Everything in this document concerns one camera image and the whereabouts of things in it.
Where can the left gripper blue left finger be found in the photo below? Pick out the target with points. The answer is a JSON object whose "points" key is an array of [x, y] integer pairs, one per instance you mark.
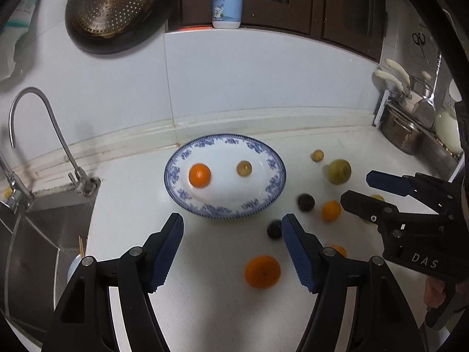
{"points": [[82, 320]]}

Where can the person right hand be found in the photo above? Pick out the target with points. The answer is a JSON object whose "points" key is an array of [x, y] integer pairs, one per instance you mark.
{"points": [[434, 294]]}

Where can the white ceramic jug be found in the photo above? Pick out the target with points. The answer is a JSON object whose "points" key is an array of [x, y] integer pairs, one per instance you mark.
{"points": [[447, 130]]}

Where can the dark wooden window frame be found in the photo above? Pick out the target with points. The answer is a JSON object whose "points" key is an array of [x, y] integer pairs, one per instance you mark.
{"points": [[357, 25]]}

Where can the small orange mandarin back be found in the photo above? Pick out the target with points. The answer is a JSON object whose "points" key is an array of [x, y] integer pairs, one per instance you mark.
{"points": [[331, 211]]}

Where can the metal skimmer ladle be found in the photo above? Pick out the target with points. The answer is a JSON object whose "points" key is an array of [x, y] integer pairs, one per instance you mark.
{"points": [[425, 110]]}

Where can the brown kiwi fruit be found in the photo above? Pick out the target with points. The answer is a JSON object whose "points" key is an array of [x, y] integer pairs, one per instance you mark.
{"points": [[244, 168]]}

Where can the dark plum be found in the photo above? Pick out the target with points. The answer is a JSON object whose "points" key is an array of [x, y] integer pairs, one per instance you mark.
{"points": [[274, 230], [305, 202]]}

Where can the white dish rack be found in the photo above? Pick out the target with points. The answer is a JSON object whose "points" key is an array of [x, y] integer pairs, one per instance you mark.
{"points": [[433, 153]]}

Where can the small brown fruit back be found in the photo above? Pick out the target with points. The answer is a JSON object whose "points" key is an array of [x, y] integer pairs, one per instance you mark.
{"points": [[317, 155]]}

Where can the steel sink basin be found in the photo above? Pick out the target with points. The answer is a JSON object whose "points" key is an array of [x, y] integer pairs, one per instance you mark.
{"points": [[37, 249]]}

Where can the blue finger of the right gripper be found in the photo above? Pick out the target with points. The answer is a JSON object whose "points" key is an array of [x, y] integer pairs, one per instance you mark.
{"points": [[397, 185], [380, 213]]}

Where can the large yellow pear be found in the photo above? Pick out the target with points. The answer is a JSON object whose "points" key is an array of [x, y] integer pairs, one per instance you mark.
{"points": [[378, 197]]}

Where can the blue white soap bottle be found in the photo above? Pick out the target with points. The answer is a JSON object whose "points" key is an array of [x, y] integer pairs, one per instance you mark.
{"points": [[226, 14]]}

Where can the black scissors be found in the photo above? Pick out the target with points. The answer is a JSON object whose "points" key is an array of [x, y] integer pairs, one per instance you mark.
{"points": [[419, 39]]}

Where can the blue white porcelain plate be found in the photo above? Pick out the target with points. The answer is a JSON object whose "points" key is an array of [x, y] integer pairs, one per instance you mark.
{"points": [[228, 196]]}

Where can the thin chrome water faucet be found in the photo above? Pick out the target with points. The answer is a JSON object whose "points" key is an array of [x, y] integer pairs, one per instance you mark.
{"points": [[34, 131]]}

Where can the stainless steel pot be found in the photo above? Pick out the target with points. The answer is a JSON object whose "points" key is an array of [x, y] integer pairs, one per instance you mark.
{"points": [[401, 131]]}

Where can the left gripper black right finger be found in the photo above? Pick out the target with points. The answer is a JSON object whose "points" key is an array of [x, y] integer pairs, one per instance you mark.
{"points": [[382, 320]]}

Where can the black frying pan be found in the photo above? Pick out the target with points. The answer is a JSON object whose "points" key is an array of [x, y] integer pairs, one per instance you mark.
{"points": [[158, 14]]}

